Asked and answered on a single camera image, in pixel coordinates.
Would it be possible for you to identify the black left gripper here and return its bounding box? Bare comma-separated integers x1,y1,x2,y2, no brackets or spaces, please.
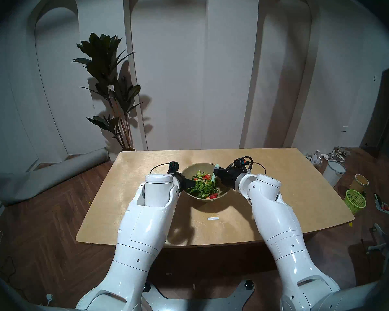
172,172,196,193

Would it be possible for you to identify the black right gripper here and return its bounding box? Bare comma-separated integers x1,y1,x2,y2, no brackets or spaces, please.
213,166,248,189

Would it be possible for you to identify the mixed green vegetable salad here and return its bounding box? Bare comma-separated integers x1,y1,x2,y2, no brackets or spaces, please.
186,171,221,199

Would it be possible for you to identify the beige salad bowl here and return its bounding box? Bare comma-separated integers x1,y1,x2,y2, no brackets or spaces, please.
181,162,232,202

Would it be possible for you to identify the pile of white litter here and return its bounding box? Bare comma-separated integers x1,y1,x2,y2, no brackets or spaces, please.
304,147,348,165

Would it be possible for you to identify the white plastic bucket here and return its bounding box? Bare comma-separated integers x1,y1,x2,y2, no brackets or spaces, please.
323,161,347,187

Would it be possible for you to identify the green mesh basket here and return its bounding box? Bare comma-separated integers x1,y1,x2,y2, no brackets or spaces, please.
344,189,367,215

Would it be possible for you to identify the rolled grey floor mat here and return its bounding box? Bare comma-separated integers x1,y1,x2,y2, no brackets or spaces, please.
0,147,110,206

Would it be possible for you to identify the beige paper cup bin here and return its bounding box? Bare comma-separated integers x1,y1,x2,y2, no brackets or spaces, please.
350,174,369,193

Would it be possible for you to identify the tall dark green potted plant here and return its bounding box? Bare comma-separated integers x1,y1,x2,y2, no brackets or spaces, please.
72,33,142,151

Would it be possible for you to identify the small white tray with scraps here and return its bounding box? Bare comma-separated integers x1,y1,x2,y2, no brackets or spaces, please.
373,193,389,212

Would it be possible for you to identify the dark wooden door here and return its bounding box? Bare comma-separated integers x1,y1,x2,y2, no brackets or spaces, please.
361,64,389,150

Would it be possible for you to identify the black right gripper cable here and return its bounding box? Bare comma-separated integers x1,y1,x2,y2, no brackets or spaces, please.
225,156,267,175

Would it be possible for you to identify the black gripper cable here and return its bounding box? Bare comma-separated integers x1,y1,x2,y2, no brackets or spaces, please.
149,163,171,175
225,156,267,175

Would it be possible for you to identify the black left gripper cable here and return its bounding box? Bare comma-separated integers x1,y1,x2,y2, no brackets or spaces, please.
149,163,171,175

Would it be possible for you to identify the grey metal robot base plate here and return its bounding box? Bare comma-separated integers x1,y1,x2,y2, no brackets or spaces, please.
143,280,255,311

